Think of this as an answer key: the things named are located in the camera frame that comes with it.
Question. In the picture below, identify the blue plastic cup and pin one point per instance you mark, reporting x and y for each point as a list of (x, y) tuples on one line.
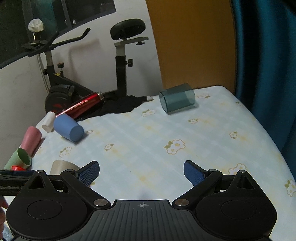
[(68, 128)]

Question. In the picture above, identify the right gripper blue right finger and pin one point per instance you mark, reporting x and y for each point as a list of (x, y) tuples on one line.
[(194, 173)]

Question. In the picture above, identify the black exercise bike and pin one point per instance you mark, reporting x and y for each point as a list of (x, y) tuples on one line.
[(76, 70)]

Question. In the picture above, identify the small white plastic cup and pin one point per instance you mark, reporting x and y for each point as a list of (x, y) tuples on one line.
[(48, 123)]

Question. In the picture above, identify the floral light blue tablecloth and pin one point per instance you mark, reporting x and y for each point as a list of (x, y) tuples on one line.
[(141, 192)]

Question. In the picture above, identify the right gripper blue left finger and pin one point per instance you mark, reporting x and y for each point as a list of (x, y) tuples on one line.
[(88, 173)]

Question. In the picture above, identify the red metal thermos bottle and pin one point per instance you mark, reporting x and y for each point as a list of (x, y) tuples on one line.
[(82, 105)]

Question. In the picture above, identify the green plastic cup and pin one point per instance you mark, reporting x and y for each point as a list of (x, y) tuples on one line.
[(19, 158)]

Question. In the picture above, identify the black cloth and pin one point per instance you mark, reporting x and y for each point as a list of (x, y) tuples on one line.
[(124, 104)]

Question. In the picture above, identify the beige plastic cup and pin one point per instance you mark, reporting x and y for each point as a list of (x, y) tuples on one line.
[(59, 166)]

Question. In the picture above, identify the white crumpled cloth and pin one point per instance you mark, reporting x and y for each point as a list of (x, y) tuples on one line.
[(36, 25)]

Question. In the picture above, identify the wooden door panel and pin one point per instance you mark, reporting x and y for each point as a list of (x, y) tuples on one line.
[(195, 42)]

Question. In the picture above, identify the teal blue curtain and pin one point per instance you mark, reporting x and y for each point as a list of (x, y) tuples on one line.
[(265, 69)]

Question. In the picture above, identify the dark window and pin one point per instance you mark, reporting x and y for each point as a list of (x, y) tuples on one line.
[(57, 16)]

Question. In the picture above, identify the transparent teal plastic cup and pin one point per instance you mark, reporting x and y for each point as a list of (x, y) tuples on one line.
[(176, 98)]

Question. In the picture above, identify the small red plastic cup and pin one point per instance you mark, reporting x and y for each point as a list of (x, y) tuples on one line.
[(17, 168)]

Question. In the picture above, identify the pink plastic cup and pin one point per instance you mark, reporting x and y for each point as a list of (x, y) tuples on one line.
[(31, 140)]

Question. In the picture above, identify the person's hand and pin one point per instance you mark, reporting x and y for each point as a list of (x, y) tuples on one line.
[(3, 205)]

